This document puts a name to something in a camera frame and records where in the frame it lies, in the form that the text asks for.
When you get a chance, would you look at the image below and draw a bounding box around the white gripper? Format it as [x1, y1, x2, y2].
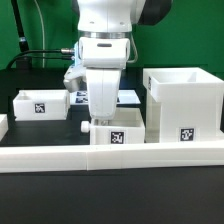
[79, 37, 130, 120]

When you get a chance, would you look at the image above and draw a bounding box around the white front drawer tray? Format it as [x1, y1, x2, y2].
[81, 107, 145, 145]

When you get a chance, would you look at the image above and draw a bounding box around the white drawer tray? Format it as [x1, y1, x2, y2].
[81, 107, 145, 145]
[13, 90, 70, 121]

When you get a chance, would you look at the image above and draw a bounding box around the white drawer cabinet box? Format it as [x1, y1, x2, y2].
[143, 67, 224, 143]

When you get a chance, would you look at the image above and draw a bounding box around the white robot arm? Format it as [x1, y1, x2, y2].
[72, 0, 173, 120]

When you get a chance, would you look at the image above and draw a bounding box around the white fiducial marker sheet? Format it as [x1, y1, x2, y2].
[70, 90, 140, 105]

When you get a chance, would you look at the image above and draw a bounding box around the black pole stand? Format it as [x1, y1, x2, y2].
[11, 0, 32, 70]

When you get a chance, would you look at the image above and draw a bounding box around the white thin cable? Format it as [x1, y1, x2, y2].
[33, 0, 46, 69]

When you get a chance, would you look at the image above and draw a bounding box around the black cable with connector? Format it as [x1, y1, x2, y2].
[5, 47, 76, 70]

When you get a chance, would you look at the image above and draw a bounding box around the white U-shaped fence wall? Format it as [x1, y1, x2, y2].
[0, 113, 224, 174]

